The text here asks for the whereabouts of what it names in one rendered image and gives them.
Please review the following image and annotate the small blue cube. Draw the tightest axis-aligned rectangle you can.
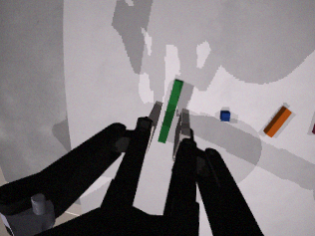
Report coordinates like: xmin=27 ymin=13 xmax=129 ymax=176
xmin=220 ymin=111 xmax=230 ymax=121

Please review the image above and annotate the dark green rod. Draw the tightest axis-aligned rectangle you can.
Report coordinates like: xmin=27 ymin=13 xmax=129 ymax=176
xmin=158 ymin=79 xmax=183 ymax=143

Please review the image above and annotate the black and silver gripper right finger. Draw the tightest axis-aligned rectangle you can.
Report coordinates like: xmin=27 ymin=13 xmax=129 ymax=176
xmin=163 ymin=109 xmax=264 ymax=236

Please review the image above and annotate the orange rod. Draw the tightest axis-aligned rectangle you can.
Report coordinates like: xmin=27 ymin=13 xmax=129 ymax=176
xmin=264 ymin=107 xmax=292 ymax=138

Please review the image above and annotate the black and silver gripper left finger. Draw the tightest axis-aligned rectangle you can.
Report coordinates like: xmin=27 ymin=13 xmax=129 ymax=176
xmin=0 ymin=101 xmax=163 ymax=236

